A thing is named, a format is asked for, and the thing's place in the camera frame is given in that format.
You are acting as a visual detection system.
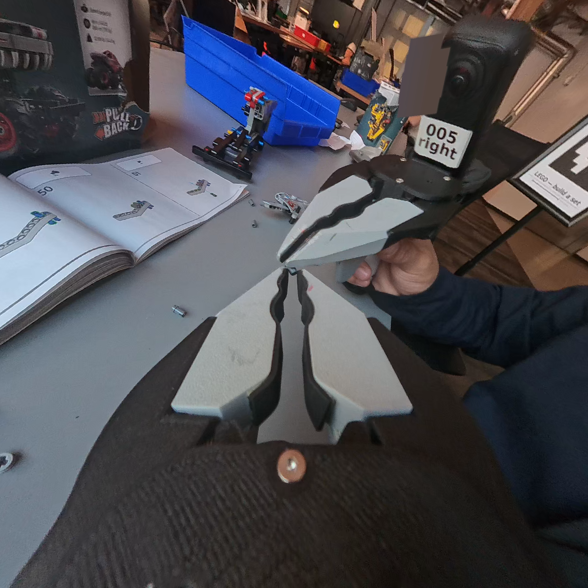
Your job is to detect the blue plastic bin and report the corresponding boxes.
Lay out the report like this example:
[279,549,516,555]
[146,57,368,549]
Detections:
[181,15,341,148]

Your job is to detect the white instruction booklet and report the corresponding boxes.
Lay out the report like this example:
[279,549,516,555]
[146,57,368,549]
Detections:
[0,147,250,345]

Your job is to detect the white printed sign board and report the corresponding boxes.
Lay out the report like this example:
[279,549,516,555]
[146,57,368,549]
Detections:
[512,115,588,227]

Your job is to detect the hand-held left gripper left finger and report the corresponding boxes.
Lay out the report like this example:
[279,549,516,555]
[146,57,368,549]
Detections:
[171,268,289,428]

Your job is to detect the person's right hand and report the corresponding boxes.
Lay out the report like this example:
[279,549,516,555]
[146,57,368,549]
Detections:
[347,238,440,298]

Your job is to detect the black lego chassis assembly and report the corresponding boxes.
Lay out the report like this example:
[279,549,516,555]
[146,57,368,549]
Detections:
[192,86,278,180]

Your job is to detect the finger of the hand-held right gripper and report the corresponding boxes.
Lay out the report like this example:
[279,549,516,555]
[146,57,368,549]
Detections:
[278,176,375,260]
[281,198,424,272]

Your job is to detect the small grey lego assembly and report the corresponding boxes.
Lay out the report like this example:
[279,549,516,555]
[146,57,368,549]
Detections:
[261,193,309,225]

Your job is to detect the dark lego set box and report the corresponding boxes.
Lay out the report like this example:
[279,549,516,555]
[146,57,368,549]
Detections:
[0,0,151,175]

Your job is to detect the yellow robot print box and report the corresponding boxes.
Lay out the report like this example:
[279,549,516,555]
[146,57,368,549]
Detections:
[357,89,407,154]

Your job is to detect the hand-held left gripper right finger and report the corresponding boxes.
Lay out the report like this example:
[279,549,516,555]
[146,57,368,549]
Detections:
[296,269,414,445]

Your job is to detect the wooden workbench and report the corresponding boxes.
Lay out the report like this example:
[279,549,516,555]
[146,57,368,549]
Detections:
[239,9,354,67]

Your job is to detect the person's right forearm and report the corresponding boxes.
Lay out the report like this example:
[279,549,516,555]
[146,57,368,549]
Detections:
[367,266,588,368]

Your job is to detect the crumpled white paper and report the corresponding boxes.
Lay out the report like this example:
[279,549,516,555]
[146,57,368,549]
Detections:
[319,130,366,150]

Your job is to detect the small blue crate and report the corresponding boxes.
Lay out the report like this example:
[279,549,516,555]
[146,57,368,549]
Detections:
[342,69,381,97]

